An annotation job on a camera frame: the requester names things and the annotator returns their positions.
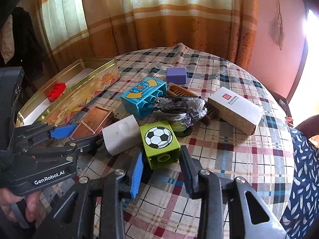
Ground blue white patterned fabric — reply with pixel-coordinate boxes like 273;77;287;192
280;128;318;238

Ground brown comb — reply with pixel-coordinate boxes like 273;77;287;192
167;83;219;126

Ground person's left hand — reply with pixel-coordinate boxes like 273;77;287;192
0;188;43;223

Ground orange cream curtain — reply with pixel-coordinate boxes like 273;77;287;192
36;0;258;70

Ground hanging wall tassel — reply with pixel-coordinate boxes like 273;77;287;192
270;0;284;51

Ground purple block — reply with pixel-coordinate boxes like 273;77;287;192
166;67;187;85

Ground red toy brick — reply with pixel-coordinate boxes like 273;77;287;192
46;83;67;103

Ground dark hanging clothes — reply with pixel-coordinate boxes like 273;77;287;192
1;7;44;81

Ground green soccer ball block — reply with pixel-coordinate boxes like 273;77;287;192
140;120;181;170

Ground white power adapter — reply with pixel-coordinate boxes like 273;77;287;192
102;115;142;156

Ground white cork-pattern box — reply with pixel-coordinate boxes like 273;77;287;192
208;87;264;136

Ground gold rectangular tin box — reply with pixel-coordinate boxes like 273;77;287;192
16;57;120;127

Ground blue toy brick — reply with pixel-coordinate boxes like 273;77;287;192
120;77;167;120

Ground plaid tablecloth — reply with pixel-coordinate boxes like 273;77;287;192
37;42;295;239

